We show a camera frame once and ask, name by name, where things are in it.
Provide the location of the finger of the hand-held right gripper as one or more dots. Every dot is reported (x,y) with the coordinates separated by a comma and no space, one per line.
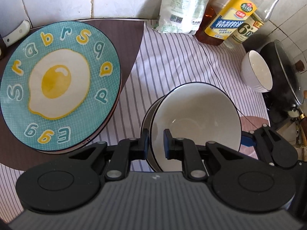
(247,140)

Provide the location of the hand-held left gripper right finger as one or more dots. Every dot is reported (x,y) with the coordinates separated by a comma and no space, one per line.
(167,148)

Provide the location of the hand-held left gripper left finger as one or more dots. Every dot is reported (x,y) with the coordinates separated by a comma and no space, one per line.
(145,146)

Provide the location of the white bowl with black rim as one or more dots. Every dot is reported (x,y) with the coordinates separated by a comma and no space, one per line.
(146,119)
(196,115)

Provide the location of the black gas stove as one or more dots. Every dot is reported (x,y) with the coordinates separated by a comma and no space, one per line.
(275,115)

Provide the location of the small white bowl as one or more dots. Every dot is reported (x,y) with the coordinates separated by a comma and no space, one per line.
(256,69)

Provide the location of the glass wok lid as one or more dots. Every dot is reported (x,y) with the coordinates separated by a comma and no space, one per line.
(290,76)

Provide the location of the black wok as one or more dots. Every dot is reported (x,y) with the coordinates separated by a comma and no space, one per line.
(271,60)

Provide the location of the striped tablecloth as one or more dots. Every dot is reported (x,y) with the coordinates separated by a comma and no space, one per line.
(179,62)

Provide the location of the dark round placemat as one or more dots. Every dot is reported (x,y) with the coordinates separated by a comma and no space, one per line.
(129,40)

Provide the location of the teal fried egg print plate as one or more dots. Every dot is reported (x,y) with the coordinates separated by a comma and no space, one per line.
(60,76)

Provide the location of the clear bottle with yellow cap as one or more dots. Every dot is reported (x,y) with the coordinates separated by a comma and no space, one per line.
(249,28)

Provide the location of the yellow label cooking wine bottle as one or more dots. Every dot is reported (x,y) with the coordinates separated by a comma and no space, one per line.
(225,21)

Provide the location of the white flour bag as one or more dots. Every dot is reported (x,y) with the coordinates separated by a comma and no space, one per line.
(182,7)

